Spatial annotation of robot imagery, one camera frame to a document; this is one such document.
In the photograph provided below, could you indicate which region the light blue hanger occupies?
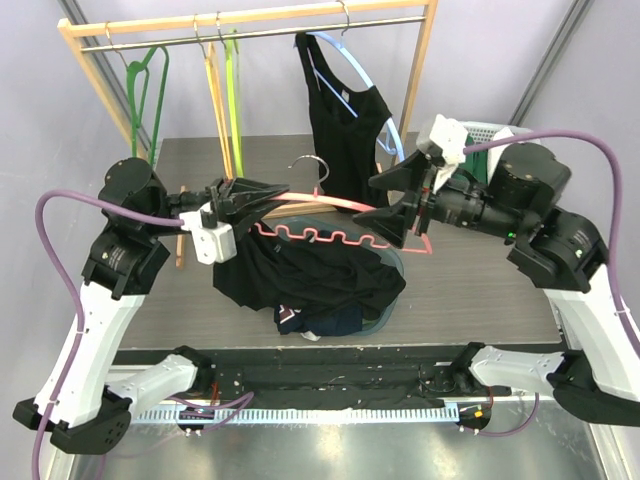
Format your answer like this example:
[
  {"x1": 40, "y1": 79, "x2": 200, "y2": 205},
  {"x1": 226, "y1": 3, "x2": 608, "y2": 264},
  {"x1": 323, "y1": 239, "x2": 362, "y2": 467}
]
[{"x1": 306, "y1": 31, "x2": 405, "y2": 162}]

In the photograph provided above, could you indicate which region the folded white shirt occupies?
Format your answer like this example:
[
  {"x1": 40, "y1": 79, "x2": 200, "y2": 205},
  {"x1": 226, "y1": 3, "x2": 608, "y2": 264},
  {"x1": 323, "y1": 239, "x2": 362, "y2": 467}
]
[{"x1": 487, "y1": 126, "x2": 515, "y2": 177}]

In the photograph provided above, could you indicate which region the neon yellow hanger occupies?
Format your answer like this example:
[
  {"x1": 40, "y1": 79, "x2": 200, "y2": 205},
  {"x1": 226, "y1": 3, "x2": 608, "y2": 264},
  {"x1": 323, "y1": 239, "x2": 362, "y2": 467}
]
[{"x1": 225, "y1": 39, "x2": 244, "y2": 177}]

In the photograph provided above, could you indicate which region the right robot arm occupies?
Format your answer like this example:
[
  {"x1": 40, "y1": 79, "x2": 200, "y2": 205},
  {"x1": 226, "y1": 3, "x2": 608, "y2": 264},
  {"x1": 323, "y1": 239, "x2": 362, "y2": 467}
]
[{"x1": 353, "y1": 143, "x2": 639, "y2": 427}]

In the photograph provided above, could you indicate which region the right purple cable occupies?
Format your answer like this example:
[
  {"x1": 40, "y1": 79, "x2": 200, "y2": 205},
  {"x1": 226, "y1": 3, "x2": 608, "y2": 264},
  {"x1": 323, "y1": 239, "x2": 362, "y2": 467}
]
[{"x1": 462, "y1": 128, "x2": 640, "y2": 361}]

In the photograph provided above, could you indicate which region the green plastic hanger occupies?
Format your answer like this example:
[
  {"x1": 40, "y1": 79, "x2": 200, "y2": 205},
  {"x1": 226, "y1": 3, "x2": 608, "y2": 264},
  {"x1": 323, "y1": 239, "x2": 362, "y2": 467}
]
[{"x1": 125, "y1": 45, "x2": 170, "y2": 166}]

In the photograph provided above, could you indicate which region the black dress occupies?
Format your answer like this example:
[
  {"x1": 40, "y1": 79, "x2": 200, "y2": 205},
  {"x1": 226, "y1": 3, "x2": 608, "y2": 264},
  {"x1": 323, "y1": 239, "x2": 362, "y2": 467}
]
[{"x1": 213, "y1": 230, "x2": 406, "y2": 320}]

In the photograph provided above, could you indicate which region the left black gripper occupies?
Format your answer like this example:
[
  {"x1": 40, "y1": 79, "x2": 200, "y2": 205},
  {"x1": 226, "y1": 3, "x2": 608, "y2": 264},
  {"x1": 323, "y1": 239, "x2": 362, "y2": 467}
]
[{"x1": 143, "y1": 175, "x2": 290, "y2": 240}]

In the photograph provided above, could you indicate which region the purple cable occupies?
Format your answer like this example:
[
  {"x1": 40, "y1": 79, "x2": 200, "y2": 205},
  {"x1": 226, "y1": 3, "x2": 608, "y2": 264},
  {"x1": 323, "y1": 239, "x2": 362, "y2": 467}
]
[
  {"x1": 30, "y1": 189, "x2": 256, "y2": 480},
  {"x1": 462, "y1": 128, "x2": 640, "y2": 361}
]

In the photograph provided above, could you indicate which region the folded dark green shirt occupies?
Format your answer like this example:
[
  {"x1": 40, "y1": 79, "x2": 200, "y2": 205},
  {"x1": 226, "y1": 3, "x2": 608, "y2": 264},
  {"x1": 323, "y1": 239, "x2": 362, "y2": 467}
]
[{"x1": 461, "y1": 151, "x2": 489, "y2": 184}]

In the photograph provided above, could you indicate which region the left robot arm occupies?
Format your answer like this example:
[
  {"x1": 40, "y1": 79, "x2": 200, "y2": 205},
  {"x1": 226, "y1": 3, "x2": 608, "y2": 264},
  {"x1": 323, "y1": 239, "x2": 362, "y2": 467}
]
[{"x1": 13, "y1": 158, "x2": 287, "y2": 455}]

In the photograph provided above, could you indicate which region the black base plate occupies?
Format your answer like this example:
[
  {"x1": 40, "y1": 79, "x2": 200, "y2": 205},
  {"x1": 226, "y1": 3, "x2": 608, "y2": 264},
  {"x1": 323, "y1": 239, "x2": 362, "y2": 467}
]
[{"x1": 114, "y1": 344, "x2": 514, "y2": 407}]

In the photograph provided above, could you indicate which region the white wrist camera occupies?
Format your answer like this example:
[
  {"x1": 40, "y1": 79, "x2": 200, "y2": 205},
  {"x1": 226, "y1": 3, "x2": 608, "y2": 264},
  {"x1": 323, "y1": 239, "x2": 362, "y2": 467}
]
[
  {"x1": 179, "y1": 205, "x2": 237, "y2": 265},
  {"x1": 416, "y1": 114, "x2": 468, "y2": 193}
]

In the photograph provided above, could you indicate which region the navy tank top maroon trim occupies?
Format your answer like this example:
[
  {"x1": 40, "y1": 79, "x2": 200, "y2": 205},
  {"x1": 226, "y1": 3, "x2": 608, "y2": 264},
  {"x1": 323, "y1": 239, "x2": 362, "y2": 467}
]
[{"x1": 273, "y1": 305, "x2": 363, "y2": 337}]

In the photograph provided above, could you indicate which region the white slotted cable duct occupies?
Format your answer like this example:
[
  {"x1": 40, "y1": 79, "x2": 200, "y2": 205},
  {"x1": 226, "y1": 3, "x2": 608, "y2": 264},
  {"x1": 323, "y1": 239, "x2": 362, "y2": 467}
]
[{"x1": 132, "y1": 403, "x2": 459, "y2": 425}]

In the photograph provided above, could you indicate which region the yellow plastic hanger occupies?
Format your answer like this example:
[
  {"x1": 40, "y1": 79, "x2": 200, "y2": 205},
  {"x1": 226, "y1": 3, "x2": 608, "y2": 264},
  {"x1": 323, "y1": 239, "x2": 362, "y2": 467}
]
[{"x1": 205, "y1": 42, "x2": 233, "y2": 179}]

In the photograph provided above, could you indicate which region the teal plastic basin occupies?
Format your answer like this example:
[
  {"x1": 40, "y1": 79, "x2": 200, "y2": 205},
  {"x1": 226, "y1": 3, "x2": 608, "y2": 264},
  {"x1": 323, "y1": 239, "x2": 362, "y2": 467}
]
[{"x1": 272, "y1": 216, "x2": 405, "y2": 336}]

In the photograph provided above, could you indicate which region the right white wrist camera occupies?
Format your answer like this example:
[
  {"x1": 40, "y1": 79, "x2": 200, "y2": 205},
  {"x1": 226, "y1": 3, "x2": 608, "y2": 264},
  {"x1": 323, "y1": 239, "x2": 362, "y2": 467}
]
[{"x1": 416, "y1": 114, "x2": 468, "y2": 193}]

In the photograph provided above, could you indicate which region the wooden clothes rack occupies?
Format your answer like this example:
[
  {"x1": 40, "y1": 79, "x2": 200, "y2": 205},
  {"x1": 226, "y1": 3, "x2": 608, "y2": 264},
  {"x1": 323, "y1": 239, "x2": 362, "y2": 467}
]
[{"x1": 57, "y1": 0, "x2": 440, "y2": 271}]

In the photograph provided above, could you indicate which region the black white striped tank top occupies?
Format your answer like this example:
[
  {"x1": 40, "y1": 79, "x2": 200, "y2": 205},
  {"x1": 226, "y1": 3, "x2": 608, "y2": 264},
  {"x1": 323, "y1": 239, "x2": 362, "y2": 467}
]
[{"x1": 300, "y1": 331, "x2": 321, "y2": 342}]

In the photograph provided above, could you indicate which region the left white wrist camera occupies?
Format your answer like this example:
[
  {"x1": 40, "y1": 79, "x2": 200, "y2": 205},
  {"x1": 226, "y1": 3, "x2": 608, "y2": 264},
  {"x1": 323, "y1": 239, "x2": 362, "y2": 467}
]
[{"x1": 179, "y1": 205, "x2": 237, "y2": 265}]

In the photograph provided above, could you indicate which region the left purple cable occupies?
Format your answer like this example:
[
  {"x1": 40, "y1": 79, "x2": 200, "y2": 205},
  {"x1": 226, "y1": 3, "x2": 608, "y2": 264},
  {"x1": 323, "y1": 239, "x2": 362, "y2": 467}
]
[{"x1": 30, "y1": 189, "x2": 256, "y2": 480}]

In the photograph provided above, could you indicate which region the white plastic basket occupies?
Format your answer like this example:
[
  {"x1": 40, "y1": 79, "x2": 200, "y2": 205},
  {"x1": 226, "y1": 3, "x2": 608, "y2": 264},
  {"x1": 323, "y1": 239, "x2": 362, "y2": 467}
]
[{"x1": 461, "y1": 121, "x2": 531, "y2": 146}]

